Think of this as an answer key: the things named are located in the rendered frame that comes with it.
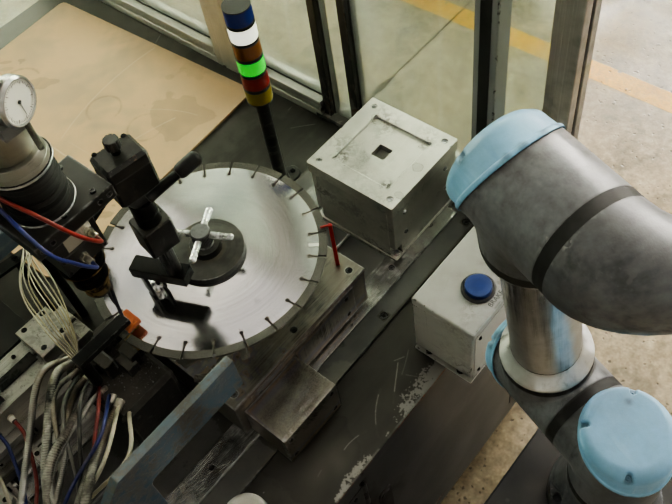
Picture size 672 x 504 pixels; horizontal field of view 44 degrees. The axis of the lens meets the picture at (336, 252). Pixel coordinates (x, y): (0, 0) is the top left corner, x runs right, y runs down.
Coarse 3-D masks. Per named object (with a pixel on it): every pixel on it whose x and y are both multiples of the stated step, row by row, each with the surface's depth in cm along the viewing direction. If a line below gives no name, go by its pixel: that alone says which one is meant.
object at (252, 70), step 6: (258, 60) 128; (264, 60) 130; (240, 66) 129; (246, 66) 128; (252, 66) 128; (258, 66) 129; (264, 66) 130; (240, 72) 130; (246, 72) 129; (252, 72) 129; (258, 72) 130
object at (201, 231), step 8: (208, 208) 120; (208, 216) 119; (200, 224) 118; (184, 232) 118; (192, 232) 117; (200, 232) 117; (208, 232) 117; (216, 232) 117; (192, 240) 118; (200, 240) 117; (208, 240) 118; (200, 248) 119; (208, 248) 119; (192, 256) 115
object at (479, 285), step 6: (474, 276) 119; (480, 276) 119; (486, 276) 119; (468, 282) 118; (474, 282) 118; (480, 282) 118; (486, 282) 118; (468, 288) 118; (474, 288) 118; (480, 288) 118; (486, 288) 117; (468, 294) 118; (474, 294) 117; (480, 294) 117; (486, 294) 117
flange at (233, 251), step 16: (192, 224) 124; (208, 224) 123; (224, 224) 123; (224, 240) 121; (240, 240) 121; (208, 256) 119; (224, 256) 119; (240, 256) 119; (208, 272) 118; (224, 272) 118
